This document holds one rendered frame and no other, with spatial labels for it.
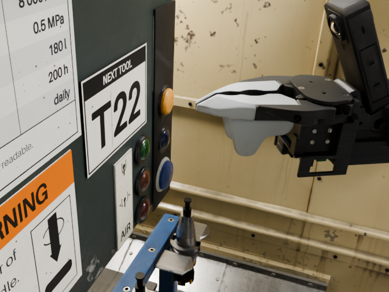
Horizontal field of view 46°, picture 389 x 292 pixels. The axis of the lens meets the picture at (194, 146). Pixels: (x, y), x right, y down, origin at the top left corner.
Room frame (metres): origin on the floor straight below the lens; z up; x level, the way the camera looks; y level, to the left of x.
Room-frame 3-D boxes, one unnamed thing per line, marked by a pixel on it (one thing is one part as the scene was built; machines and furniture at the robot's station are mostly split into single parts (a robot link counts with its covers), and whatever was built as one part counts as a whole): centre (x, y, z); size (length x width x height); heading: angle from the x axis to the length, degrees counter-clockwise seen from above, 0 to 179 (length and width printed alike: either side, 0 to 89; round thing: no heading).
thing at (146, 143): (0.35, 0.04, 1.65); 0.02 x 0.01 x 0.02; 163
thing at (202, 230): (0.79, -0.01, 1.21); 0.07 x 0.05 x 0.01; 73
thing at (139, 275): (0.53, 0.07, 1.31); 0.02 x 0.02 x 0.03
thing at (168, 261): (0.69, 0.02, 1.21); 0.07 x 0.05 x 0.01; 73
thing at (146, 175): (0.35, 0.04, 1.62); 0.02 x 0.01 x 0.02; 163
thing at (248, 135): (0.39, -0.05, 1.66); 0.09 x 0.03 x 0.06; 103
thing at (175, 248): (0.74, 0.01, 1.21); 0.06 x 0.06 x 0.03
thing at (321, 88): (0.43, -0.15, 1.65); 0.12 x 0.08 x 0.09; 103
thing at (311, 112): (0.40, -0.09, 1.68); 0.09 x 0.05 x 0.02; 103
